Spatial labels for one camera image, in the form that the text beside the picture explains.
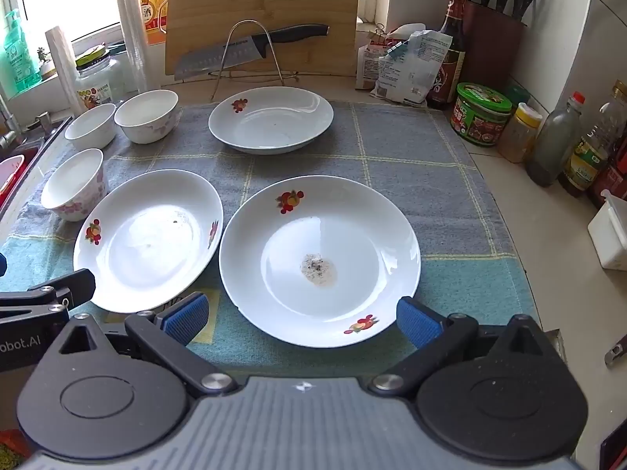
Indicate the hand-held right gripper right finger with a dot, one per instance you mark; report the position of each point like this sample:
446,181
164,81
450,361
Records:
416,320

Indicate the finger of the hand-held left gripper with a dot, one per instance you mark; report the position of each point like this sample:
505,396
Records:
73,286

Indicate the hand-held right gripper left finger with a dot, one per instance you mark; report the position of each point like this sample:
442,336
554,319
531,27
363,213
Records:
188,316

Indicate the white fruit-print plate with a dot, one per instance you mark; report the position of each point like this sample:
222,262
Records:
343,235
147,245
279,122

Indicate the white floral bowl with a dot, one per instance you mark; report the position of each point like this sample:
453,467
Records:
147,129
68,181
89,122

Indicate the red basin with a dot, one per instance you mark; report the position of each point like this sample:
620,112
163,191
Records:
12,186

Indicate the grey checked dish towel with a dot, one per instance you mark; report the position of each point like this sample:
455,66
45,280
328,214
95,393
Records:
416,181

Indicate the metal faucet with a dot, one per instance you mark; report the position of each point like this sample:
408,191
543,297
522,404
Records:
7,139

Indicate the metal sink knob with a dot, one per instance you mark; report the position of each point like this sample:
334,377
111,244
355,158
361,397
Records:
43,119

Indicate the metal utensil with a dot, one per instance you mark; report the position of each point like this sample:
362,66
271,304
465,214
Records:
615,354

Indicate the glass jar with lid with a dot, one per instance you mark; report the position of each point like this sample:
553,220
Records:
98,83

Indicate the yellow-lid spice bottle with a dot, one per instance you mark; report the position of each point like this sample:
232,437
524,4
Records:
519,142

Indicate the green-lid sauce jar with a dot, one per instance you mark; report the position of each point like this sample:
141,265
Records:
477,122

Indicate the white plastic box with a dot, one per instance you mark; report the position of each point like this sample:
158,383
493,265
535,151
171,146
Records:
607,235

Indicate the red-cap clear bottle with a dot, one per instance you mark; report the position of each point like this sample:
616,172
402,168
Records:
551,147

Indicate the small potted plant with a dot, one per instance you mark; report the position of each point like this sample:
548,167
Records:
46,66

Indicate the roll of plastic bags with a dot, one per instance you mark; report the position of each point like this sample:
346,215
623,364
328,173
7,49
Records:
61,63

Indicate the yellow oil bottle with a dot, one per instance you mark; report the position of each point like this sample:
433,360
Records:
585,161

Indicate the green dish soap bottle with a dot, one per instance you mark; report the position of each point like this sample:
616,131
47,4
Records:
19,54

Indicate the red sauce bottle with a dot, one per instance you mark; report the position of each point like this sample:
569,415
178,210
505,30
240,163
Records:
612,181

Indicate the green-cap container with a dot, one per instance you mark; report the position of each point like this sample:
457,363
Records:
518,95

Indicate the dark vinegar bottle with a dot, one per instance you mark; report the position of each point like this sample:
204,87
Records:
448,73

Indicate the white and blue bag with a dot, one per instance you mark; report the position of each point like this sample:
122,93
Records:
406,68

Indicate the stack of clear plastic cups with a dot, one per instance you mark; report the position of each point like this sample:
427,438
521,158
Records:
132,34

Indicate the red and white bag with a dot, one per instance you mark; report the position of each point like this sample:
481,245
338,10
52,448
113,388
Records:
365,63

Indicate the blue binder clip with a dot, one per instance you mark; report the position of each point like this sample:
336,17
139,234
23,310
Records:
397,48

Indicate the orange cooking wine jug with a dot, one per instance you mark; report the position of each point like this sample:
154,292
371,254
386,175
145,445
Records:
149,14

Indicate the dark red knife block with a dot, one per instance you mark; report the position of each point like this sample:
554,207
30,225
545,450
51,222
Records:
490,44

